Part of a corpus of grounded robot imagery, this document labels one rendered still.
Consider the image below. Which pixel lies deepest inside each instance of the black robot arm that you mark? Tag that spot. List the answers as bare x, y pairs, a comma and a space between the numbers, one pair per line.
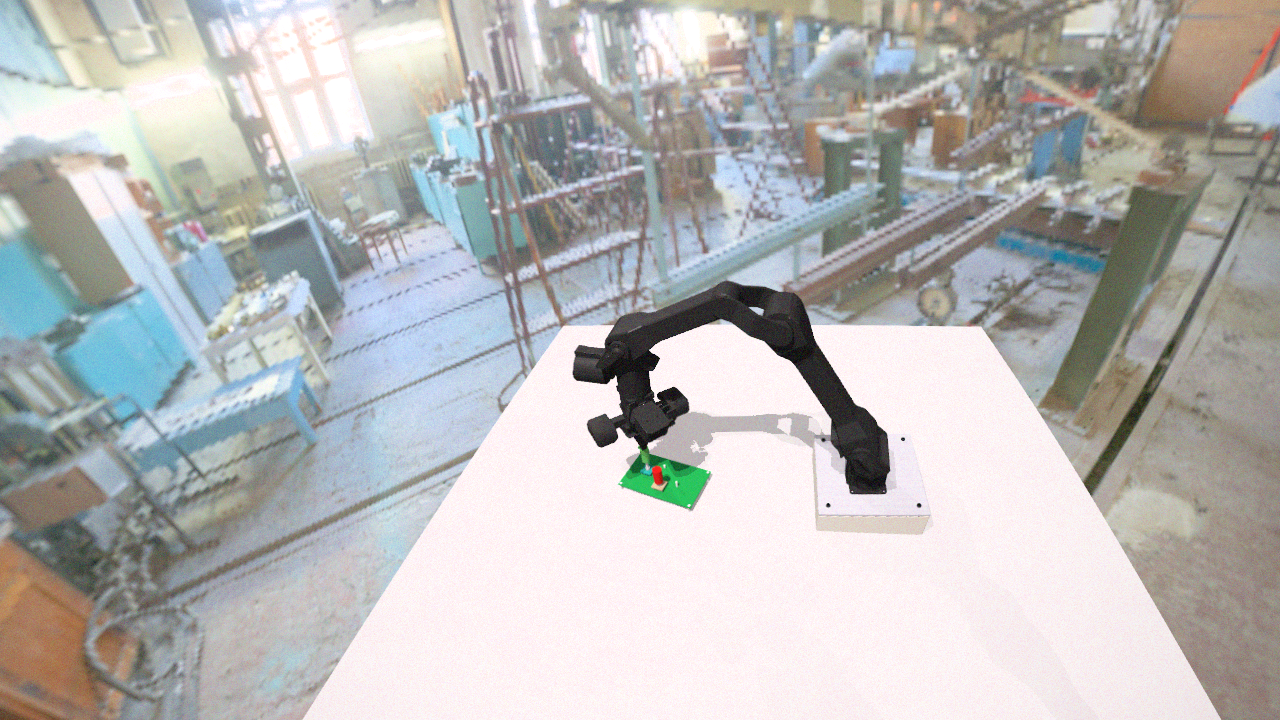
784, 326

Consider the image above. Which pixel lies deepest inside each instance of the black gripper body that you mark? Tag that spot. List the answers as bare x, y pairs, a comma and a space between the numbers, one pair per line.
603, 430

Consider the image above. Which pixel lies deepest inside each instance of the green circuit board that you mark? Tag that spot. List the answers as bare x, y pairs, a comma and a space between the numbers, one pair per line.
665, 479

